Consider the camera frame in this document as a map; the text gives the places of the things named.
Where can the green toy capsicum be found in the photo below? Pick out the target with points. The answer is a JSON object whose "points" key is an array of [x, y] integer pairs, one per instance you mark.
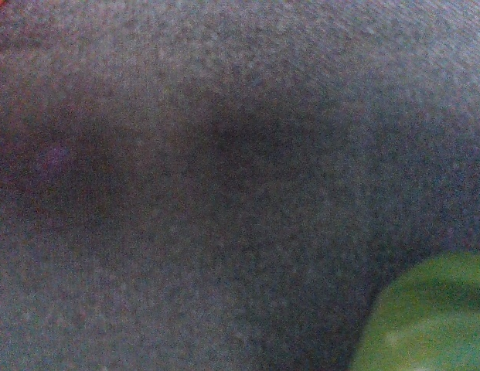
{"points": [[426, 319]]}

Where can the black tablecloth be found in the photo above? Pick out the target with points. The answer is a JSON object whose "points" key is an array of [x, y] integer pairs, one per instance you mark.
{"points": [[226, 185]]}

